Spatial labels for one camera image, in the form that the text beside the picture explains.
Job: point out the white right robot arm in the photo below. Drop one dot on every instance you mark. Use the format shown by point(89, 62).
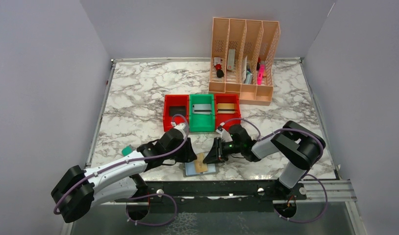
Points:
point(300, 146)

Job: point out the green plastic bin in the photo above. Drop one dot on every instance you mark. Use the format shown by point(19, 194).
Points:
point(198, 122)

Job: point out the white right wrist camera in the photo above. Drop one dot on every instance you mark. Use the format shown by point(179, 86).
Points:
point(224, 135)

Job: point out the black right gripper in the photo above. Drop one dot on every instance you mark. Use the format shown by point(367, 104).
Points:
point(220, 150)

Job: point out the teal eraser block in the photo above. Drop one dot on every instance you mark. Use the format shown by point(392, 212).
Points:
point(127, 150)

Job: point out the red plastic bin left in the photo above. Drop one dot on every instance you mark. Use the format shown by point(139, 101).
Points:
point(174, 100)

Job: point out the white red box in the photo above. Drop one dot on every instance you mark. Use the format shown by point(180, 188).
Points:
point(230, 60)

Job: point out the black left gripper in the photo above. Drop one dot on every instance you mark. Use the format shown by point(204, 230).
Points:
point(182, 150)

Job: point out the black card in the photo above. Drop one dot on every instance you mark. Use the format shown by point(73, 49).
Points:
point(177, 110)

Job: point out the silver striped card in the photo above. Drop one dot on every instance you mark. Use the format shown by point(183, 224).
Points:
point(203, 109)

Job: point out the red black marker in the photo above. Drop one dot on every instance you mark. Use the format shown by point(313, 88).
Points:
point(219, 71)

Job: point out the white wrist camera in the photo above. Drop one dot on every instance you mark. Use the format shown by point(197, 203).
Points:
point(182, 127)
point(224, 135)

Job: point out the gold striped card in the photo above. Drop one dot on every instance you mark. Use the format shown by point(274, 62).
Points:
point(226, 108)

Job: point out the red plastic bin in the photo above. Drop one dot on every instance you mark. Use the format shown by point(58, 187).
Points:
point(219, 118)
point(174, 100)

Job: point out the peach desk organizer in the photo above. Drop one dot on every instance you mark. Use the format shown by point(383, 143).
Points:
point(255, 42)

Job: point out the red plastic bin right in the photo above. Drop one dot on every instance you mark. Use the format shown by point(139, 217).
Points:
point(219, 118)

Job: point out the teal pen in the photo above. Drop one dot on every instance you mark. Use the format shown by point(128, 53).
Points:
point(248, 79)

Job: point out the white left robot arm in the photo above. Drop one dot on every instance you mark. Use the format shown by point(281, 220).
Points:
point(79, 189)

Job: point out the grey card holder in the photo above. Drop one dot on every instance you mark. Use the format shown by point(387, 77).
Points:
point(189, 170)

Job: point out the pink highlighter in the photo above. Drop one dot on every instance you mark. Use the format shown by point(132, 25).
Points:
point(261, 74)

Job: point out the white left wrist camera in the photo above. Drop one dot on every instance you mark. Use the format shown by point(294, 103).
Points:
point(182, 127)

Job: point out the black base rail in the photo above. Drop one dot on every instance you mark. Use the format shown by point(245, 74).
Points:
point(214, 196)

